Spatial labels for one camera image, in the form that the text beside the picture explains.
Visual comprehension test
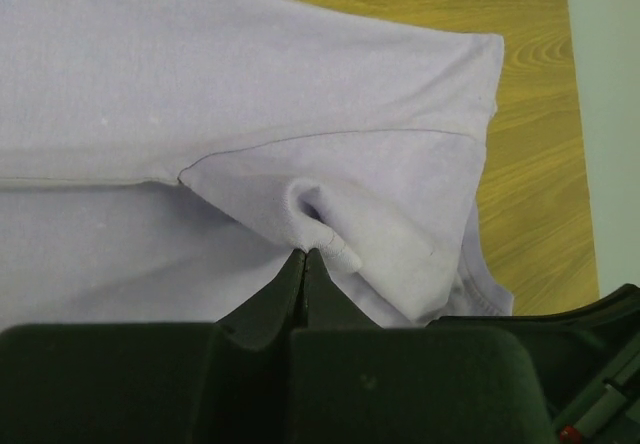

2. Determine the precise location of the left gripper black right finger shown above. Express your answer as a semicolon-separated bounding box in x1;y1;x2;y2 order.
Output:
289;251;556;443

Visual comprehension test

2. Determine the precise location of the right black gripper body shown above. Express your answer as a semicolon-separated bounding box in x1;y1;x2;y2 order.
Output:
433;284;639;443

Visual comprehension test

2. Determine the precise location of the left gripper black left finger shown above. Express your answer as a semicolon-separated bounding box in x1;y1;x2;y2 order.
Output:
1;251;306;443

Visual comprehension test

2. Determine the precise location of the purple t shirt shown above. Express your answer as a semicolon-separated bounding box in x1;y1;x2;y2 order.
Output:
1;0;514;327

